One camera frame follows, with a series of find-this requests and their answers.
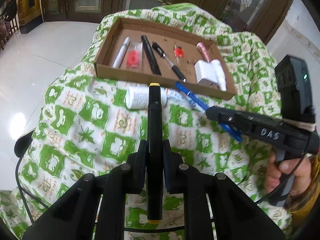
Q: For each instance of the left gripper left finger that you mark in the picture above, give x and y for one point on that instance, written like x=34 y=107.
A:
x=136 y=174

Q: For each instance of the green white patterned cloth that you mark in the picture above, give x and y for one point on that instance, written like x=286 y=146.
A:
x=85 y=126

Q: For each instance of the white charger adapter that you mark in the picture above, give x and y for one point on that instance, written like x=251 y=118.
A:
x=206 y=73

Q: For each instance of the black marker yellow caps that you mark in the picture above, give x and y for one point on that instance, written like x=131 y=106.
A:
x=154 y=165

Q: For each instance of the black clear gel pen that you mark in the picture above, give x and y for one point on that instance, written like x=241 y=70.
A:
x=173 y=67

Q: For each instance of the red lighter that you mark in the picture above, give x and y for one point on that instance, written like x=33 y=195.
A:
x=179 y=54

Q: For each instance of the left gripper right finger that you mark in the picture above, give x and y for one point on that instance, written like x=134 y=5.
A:
x=172 y=172

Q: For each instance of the pink rose hand cream tube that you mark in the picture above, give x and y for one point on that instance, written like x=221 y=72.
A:
x=204 y=52

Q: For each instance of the white pill bottle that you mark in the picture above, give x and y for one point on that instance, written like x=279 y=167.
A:
x=137 y=98

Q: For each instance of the blue marker pen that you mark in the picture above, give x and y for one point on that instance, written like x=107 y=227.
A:
x=231 y=131

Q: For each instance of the black tracker box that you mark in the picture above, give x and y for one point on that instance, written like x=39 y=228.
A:
x=294 y=86

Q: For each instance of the white ointment tube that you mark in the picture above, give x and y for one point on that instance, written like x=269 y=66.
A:
x=180 y=97

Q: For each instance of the silver white pen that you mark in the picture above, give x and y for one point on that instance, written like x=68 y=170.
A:
x=121 y=53

